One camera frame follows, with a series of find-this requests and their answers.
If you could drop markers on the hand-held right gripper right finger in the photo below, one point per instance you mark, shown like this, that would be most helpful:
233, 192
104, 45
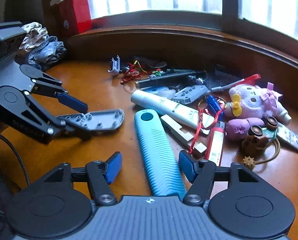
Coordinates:
187, 166

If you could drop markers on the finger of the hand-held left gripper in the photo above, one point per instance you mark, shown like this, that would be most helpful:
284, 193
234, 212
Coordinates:
61, 127
72, 102

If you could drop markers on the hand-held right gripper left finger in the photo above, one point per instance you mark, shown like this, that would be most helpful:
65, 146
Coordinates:
114, 167

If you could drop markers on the grey studded plastic plate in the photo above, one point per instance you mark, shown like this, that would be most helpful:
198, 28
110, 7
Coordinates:
101, 120

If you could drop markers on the wooden clip stand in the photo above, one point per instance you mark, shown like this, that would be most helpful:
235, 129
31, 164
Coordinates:
179, 130

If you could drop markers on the red lighter with label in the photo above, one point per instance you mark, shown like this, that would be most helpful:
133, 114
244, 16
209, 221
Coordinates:
216, 140

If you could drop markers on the blue denim cloth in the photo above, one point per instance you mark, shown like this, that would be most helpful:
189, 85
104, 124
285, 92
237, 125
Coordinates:
49, 52

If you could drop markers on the floral cloth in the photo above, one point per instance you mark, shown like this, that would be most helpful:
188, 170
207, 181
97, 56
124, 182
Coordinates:
34, 36

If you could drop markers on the grey plastic shell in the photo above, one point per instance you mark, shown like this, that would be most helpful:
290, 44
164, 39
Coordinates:
115, 66

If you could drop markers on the brown spiked ball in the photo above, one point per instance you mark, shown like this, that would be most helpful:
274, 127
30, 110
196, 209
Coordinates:
248, 160

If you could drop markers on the pink egg-shaped toy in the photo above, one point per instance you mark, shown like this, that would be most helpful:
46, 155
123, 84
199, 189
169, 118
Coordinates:
241, 128

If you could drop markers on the white sunscreen tube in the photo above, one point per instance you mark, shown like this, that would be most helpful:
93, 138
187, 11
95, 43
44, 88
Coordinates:
164, 103

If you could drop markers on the blue plastic clip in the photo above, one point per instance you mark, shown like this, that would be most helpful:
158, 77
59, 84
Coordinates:
212, 103

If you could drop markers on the grey plastic part with holes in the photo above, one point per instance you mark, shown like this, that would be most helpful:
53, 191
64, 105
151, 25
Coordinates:
189, 92

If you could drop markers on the translucent plastic piece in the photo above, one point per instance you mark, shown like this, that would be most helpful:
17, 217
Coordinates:
169, 93

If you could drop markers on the black plastic holder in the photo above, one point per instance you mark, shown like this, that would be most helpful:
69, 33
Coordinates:
149, 62

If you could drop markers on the red box with cardboard rim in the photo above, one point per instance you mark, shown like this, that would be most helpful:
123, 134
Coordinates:
74, 15

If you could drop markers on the green cartoon charm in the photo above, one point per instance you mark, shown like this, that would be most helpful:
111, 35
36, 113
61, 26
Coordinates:
156, 73

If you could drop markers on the black marker pen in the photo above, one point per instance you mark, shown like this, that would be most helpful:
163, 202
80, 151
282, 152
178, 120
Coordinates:
161, 79

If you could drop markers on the pink plush toy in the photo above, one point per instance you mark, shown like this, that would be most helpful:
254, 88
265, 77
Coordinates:
256, 100

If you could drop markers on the dark plastic bag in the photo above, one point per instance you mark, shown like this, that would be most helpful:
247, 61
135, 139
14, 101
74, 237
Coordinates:
221, 76

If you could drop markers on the printed card packet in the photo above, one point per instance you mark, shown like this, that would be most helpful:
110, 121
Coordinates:
291, 136

